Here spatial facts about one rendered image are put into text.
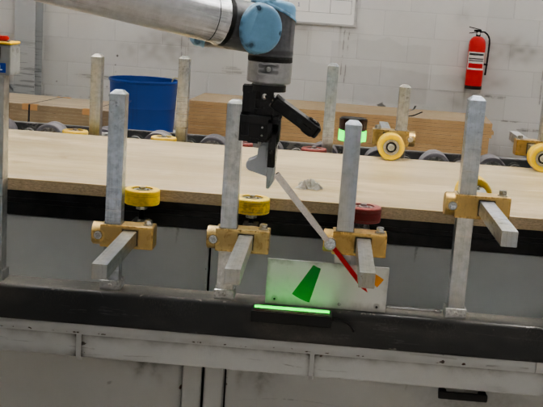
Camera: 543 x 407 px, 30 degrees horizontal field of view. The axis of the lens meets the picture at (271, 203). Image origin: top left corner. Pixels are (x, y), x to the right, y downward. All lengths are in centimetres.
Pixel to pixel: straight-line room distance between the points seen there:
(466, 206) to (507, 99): 716
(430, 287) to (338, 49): 695
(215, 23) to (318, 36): 750
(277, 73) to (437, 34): 726
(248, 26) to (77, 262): 90
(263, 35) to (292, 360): 78
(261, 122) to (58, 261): 71
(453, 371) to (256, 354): 44
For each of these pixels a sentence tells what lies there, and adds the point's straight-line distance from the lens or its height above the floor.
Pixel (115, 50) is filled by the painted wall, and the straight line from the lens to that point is 966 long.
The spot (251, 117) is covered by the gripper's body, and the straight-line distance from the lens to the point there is 204.
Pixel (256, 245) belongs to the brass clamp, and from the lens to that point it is 217.
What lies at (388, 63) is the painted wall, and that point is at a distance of 926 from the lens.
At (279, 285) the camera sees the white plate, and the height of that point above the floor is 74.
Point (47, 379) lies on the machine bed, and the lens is 263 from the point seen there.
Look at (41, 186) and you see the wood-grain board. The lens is 240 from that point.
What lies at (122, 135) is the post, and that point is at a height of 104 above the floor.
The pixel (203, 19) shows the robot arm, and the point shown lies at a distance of 179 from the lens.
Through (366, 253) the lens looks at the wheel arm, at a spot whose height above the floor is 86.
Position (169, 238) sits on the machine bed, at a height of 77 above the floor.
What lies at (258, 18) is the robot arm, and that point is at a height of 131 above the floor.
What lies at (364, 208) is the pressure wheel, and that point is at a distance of 224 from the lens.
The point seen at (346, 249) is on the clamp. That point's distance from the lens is 217.
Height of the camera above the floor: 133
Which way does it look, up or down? 11 degrees down
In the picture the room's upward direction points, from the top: 4 degrees clockwise
